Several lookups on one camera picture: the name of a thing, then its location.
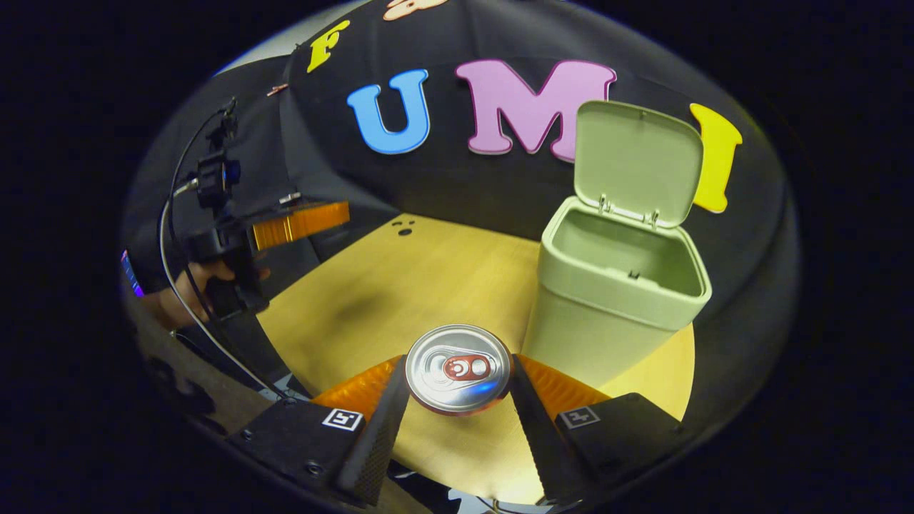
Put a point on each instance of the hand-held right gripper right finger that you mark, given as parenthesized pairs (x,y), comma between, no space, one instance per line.
(535,442)

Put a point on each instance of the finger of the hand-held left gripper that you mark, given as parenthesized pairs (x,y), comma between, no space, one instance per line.
(300,223)

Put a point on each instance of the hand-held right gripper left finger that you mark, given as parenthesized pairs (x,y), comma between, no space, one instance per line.
(378,450)

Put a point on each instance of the silver pop can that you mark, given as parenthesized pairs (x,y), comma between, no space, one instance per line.
(457,368)

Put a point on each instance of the pale green desktop garbage bin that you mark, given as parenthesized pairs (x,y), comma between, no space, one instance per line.
(593,314)

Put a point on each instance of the wooden desktop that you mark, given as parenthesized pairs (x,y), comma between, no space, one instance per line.
(400,285)

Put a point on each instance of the small copper clip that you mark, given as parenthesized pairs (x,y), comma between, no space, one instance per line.
(277,89)

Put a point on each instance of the black backdrop cloth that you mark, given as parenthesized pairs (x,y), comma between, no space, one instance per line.
(464,185)

